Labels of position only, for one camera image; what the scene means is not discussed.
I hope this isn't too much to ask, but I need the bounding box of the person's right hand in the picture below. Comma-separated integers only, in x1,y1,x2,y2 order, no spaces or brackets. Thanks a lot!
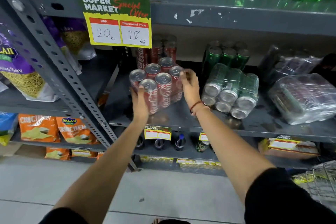
179,69,208,109

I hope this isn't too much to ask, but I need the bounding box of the person's left hand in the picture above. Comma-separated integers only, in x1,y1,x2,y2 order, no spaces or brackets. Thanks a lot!
130,86,149,124

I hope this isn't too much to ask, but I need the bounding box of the pack of red cans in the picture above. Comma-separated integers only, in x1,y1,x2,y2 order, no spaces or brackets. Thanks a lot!
129,57,185,116

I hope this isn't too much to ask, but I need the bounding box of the person's left forearm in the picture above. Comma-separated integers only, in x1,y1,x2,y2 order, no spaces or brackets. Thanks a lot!
53,120,149,218

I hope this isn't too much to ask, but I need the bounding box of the person's right forearm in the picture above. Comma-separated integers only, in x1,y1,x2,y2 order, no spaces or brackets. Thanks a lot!
194,105,276,203

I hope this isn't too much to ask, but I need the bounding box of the row of loose red cans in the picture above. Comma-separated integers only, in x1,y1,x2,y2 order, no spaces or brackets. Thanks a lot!
136,34,178,70

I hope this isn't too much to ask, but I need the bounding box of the small yellow price tag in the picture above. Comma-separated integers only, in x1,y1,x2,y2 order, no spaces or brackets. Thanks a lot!
268,137,299,151
144,125,172,141
198,130,211,143

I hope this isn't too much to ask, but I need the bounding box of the wrapped pack of green cans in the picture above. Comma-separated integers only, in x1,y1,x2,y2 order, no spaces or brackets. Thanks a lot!
201,63,259,120

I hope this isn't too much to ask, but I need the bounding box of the group of standing green cans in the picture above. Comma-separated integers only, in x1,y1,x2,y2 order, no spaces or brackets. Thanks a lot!
202,41,250,75

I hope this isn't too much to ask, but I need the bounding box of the grey metal shelf rack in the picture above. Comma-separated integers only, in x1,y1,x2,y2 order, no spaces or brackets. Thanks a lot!
0,0,336,177

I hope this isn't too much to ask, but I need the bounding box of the large yellow green price sign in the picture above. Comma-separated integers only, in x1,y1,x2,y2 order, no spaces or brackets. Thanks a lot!
80,0,152,49

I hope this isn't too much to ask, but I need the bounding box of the strip of yellow shelf labels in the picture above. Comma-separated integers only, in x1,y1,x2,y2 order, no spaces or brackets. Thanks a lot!
140,156,222,167

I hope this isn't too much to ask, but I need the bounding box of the purple snack bag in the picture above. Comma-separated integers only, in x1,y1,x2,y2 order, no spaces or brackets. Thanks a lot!
41,16,97,75
0,22,60,102

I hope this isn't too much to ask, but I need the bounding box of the wrapped pack of dark cans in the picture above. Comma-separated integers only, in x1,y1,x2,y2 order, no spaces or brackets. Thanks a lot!
268,73,336,125
258,45,324,85

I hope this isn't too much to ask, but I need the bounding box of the blue snack bag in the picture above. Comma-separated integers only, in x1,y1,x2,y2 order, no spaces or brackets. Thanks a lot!
0,112,18,146

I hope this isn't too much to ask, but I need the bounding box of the wrapped brown packet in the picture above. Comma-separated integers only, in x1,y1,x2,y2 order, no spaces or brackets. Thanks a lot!
258,138,321,159

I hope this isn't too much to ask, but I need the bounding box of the person's black left sleeve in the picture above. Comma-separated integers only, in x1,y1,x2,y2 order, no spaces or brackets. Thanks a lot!
39,207,89,224

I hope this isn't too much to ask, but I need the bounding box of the person's black sleeve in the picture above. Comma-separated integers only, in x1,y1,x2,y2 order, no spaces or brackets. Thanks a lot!
244,167,336,224
39,207,89,224

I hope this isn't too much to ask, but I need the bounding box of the person's black right sleeve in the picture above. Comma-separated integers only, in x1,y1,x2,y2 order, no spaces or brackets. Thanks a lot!
244,167,336,224

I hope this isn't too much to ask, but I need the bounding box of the red thread bracelet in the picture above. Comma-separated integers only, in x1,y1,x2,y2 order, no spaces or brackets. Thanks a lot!
190,100,205,116

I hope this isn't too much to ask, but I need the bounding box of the wire shopping basket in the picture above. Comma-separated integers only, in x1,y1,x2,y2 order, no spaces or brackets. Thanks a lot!
291,160,336,207

